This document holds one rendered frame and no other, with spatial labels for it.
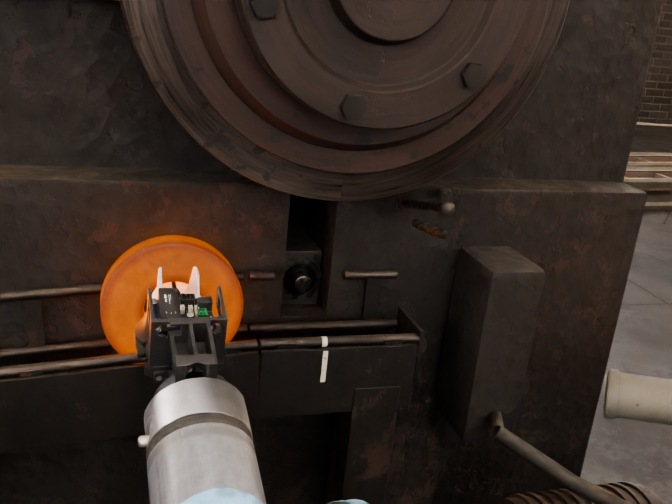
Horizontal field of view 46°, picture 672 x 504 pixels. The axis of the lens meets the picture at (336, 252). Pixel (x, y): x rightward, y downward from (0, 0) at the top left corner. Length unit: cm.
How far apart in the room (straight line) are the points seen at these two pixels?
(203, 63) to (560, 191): 53
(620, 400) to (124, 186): 62
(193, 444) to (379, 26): 39
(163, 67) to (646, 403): 66
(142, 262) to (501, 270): 42
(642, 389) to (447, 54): 47
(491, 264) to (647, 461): 138
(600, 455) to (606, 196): 121
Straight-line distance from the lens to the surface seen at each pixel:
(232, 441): 65
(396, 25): 73
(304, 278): 99
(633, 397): 100
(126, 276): 87
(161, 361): 77
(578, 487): 102
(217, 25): 75
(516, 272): 97
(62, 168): 95
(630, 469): 222
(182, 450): 65
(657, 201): 510
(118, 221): 92
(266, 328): 95
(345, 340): 92
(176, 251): 86
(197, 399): 68
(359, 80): 75
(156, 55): 78
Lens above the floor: 111
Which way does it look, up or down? 19 degrees down
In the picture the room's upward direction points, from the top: 6 degrees clockwise
